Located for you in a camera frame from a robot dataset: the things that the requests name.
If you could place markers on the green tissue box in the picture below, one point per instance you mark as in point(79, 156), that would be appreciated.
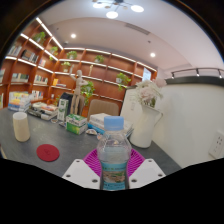
point(76, 124)

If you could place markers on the flat round red coaster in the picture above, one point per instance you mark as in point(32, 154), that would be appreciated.
point(47, 152)

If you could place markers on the clear blue-capped water bottle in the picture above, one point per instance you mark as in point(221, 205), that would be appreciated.
point(113, 150)

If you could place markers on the black track light rail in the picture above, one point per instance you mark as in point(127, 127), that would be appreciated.
point(200, 70)

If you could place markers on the tall white-green carton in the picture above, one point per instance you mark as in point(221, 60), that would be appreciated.
point(62, 110)

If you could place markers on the wooden artist mannequin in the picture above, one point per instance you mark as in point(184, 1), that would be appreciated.
point(78, 90)

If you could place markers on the wooden shelf unit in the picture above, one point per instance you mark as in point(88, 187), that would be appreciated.
point(106, 71)

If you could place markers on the small painted stone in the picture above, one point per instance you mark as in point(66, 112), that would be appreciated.
point(91, 132)
point(99, 136)

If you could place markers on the white pitcher vase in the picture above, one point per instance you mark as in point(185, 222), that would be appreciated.
point(145, 128)

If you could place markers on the cream paper cup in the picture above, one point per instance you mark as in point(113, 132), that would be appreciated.
point(21, 128)

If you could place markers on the dark blue chair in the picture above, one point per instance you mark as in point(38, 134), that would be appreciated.
point(68, 100)

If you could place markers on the white wall socket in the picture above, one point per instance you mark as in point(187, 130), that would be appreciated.
point(218, 145)

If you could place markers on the pink and white flower bouquet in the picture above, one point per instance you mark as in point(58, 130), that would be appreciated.
point(146, 93)

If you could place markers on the branched ceiling lamp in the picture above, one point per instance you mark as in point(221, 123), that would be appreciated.
point(111, 14)

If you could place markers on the round recessed ceiling light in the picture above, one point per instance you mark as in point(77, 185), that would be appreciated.
point(73, 35)
point(152, 54)

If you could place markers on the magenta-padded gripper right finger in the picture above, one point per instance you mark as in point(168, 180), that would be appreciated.
point(146, 173)

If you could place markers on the colourful book stack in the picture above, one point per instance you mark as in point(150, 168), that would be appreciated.
point(19, 102)

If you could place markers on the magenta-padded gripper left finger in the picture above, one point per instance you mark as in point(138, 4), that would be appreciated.
point(80, 173)

